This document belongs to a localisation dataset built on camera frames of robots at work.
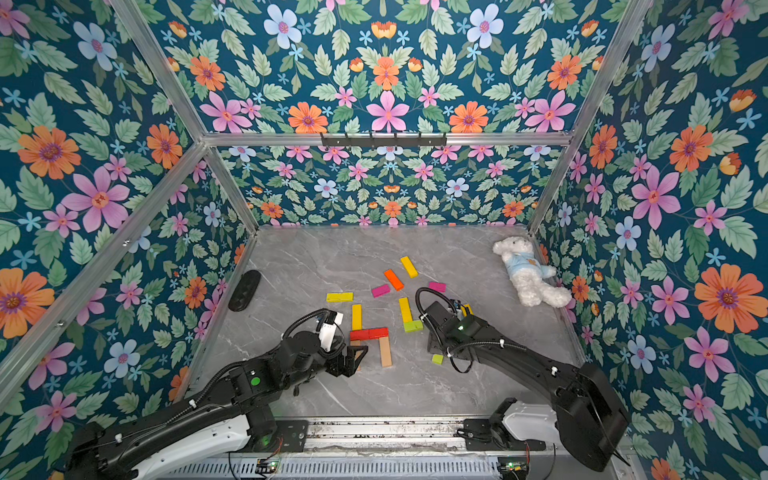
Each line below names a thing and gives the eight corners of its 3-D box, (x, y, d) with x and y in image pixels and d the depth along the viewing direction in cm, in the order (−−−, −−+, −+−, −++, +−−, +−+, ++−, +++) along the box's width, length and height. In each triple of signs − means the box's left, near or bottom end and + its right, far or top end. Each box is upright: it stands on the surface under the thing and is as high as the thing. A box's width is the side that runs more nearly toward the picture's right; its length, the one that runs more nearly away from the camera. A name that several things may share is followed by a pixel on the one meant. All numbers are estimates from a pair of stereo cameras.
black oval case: (230, 312, 99) (225, 307, 96) (246, 275, 108) (242, 269, 106) (248, 312, 99) (243, 307, 96) (262, 275, 108) (258, 269, 105)
